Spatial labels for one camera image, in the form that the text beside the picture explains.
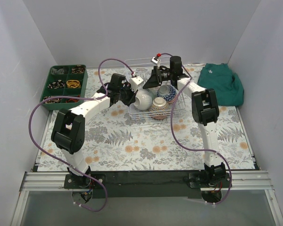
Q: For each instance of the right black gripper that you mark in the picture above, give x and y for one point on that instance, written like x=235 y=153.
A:
x=158 y=75

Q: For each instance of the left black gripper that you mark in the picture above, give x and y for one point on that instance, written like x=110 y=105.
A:
x=126 y=95

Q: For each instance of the plain white bowl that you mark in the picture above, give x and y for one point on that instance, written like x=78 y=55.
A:
x=143 y=99

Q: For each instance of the blue white patterned bowl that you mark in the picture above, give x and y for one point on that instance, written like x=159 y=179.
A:
x=167 y=92

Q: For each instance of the white wire dish rack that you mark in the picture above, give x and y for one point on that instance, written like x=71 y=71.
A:
x=143 y=68

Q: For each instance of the brown geometric patterned bowl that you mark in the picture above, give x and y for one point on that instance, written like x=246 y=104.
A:
x=159 y=106

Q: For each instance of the red patterned bowl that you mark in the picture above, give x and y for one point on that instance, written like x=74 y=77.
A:
x=159 y=117

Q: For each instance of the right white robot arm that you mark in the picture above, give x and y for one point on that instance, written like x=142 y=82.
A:
x=205 y=113

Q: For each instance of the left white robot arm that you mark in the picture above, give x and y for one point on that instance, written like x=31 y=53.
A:
x=69 y=129

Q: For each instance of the floral table mat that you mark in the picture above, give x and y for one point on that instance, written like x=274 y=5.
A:
x=114 y=142

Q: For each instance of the yellow rolled tie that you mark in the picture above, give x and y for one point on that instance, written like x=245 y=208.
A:
x=73 y=84

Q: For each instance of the brown patterned rolled tie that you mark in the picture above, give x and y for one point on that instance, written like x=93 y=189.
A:
x=78 y=69

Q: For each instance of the orange navy rolled tie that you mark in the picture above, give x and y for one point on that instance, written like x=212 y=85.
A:
x=72 y=100

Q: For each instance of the green compartment tray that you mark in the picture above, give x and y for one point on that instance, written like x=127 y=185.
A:
x=64 y=83

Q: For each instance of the black white rolled tie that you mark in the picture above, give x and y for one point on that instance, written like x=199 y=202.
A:
x=57 y=84

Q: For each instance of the dark floral rolled tie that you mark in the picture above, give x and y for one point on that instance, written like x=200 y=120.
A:
x=51 y=101

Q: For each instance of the green folded cloth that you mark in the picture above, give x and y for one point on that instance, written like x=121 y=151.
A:
x=226 y=84

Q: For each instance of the grey rolled cloth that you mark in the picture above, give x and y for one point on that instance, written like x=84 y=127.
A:
x=56 y=71

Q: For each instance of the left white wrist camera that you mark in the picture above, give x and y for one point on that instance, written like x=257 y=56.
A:
x=136 y=83

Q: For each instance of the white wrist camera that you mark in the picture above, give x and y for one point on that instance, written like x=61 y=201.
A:
x=136 y=83
x=156 y=60

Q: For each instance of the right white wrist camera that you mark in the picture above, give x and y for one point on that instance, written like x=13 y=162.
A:
x=156 y=60

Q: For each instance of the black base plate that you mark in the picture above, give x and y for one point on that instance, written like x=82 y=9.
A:
x=190 y=190

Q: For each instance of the aluminium frame rail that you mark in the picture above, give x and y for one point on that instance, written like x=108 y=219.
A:
x=61 y=181

